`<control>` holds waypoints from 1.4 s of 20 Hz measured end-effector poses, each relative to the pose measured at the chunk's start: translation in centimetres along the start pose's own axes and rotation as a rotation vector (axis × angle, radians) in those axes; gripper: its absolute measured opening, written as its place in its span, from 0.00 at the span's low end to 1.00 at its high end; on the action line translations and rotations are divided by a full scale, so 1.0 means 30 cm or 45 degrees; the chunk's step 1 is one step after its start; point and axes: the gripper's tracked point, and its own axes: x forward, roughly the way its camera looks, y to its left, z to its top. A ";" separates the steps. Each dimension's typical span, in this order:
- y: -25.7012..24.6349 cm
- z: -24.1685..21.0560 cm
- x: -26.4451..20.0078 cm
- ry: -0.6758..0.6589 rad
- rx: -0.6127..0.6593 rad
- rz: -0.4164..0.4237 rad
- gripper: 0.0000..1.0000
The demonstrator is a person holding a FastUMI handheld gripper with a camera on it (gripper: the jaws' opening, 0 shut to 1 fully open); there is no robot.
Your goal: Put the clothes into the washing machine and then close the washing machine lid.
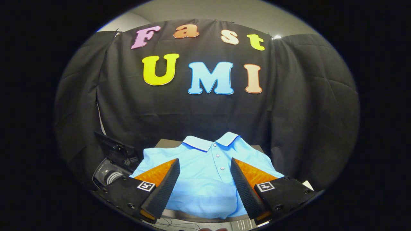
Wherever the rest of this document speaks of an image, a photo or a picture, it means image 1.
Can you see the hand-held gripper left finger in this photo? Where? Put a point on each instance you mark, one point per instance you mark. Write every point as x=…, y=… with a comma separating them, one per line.
x=165, y=189

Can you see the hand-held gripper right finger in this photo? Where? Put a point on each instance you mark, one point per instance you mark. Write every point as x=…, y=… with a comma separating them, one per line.
x=245, y=189

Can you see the light blue polo shirt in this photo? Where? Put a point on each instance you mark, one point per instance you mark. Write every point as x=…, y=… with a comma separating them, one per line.
x=205, y=179

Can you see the grey cabinet with dark top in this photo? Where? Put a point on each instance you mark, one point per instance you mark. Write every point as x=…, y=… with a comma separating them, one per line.
x=167, y=143

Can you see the black backdrop cloth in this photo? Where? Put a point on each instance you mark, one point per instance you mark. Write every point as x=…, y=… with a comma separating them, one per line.
x=192, y=112

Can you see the rectangular ceiling light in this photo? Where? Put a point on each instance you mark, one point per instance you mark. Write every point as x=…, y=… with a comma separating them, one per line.
x=276, y=37

